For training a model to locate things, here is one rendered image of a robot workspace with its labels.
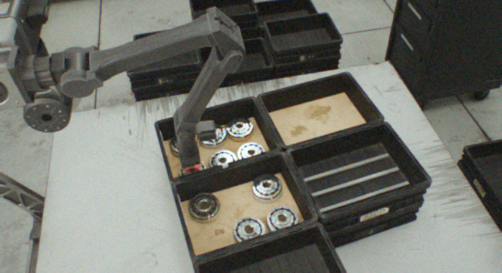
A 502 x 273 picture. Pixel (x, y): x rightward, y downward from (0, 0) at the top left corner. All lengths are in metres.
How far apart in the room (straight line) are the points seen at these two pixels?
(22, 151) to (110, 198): 1.46
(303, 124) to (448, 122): 1.52
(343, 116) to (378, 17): 2.21
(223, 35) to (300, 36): 1.79
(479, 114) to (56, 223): 2.57
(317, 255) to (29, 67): 0.96
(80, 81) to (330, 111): 1.05
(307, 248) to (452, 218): 0.58
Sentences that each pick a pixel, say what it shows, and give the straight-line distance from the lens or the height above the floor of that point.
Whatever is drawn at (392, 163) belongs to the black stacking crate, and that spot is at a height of 0.83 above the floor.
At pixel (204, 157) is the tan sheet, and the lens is 1.72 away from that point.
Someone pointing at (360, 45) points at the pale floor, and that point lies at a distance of 3.65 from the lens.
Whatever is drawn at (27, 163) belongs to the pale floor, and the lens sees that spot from 3.15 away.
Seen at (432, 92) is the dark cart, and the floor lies 0.19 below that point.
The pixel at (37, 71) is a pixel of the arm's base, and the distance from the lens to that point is 1.18.
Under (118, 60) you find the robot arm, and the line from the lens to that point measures 1.14.
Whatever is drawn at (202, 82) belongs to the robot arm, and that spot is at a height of 1.33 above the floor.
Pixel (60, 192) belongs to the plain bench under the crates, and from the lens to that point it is 1.95.
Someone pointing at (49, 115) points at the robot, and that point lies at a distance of 1.59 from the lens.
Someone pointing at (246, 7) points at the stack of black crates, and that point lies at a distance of 3.13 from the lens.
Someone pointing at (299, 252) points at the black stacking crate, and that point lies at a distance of 1.48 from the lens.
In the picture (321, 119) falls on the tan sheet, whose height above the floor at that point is 0.83.
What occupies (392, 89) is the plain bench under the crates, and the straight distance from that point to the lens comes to 2.21.
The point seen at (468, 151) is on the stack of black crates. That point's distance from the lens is 2.51.
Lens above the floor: 2.13
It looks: 47 degrees down
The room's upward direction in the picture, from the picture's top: 4 degrees counter-clockwise
